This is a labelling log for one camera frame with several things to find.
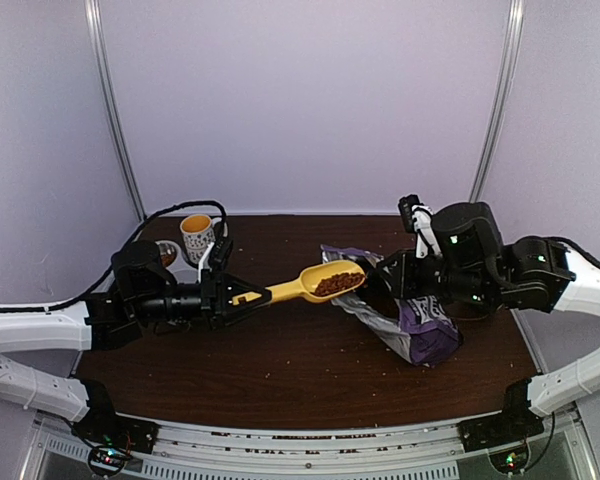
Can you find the aluminium frame post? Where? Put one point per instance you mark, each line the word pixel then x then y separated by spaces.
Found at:
pixel 506 73
pixel 96 33

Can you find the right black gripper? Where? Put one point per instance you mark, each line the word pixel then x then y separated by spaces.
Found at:
pixel 402 286

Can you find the brown pet food kibble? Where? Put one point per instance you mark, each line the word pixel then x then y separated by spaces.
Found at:
pixel 338 283

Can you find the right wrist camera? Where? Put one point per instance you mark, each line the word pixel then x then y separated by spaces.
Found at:
pixel 416 218

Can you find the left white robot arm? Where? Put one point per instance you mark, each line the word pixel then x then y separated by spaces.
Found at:
pixel 144 292

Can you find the right aluminium frame post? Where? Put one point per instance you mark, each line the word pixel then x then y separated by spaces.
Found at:
pixel 506 73

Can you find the purple pet food bag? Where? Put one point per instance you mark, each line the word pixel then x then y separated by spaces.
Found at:
pixel 418 330

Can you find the yellow plastic scoop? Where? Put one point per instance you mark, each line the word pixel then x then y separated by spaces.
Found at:
pixel 303 286

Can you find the grey double pet feeder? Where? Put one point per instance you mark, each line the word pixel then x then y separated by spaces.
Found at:
pixel 175 261

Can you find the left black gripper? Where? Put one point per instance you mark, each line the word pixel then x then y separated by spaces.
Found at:
pixel 214 300

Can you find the front aluminium rail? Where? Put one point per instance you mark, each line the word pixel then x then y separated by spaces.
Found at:
pixel 432 450

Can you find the patterned mug yellow inside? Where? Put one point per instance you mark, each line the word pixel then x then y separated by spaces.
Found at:
pixel 198 233

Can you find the left aluminium frame post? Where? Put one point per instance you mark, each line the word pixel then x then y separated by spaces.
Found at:
pixel 96 33

